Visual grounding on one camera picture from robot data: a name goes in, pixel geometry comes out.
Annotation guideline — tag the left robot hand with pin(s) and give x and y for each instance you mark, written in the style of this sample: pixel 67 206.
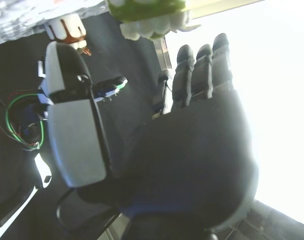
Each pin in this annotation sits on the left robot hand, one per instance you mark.
pixel 191 160

